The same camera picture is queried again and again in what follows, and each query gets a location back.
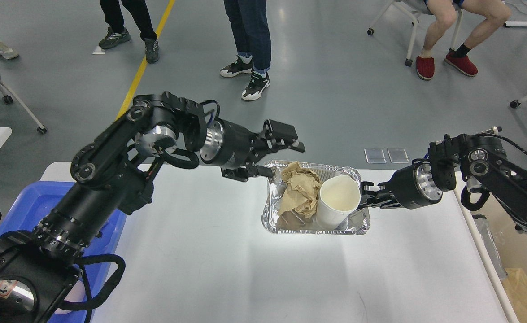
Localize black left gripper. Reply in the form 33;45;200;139
199;119;306;182

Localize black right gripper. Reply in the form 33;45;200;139
357;163;443;210

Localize white paper cup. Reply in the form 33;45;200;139
315;175;361;230

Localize aluminium foil tray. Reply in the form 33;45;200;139
262;160;370;235

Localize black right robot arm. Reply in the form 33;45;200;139
358;127;527;234

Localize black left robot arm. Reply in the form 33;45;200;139
0;92;305;323

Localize floor socket plate left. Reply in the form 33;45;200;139
364;148;387;164

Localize floor socket plate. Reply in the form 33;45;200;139
364;148;387;164
387;148;411;164

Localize floor socket plate right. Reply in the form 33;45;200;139
387;148;411;164

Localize clear plastic in bin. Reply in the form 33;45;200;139
472;214;508;281

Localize person in blue jeans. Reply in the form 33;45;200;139
220;0;271;101

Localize white plastic bin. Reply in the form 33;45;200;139
454;172;527;323

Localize person in black trousers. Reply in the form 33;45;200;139
98;0;161;64

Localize white office chair right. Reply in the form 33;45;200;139
366;0;463;67

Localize white paper on floor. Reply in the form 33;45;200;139
92;46;105;55

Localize seated person bare legs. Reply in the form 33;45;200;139
415;0;512;81

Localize blue plastic tray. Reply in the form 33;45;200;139
0;181;127;323

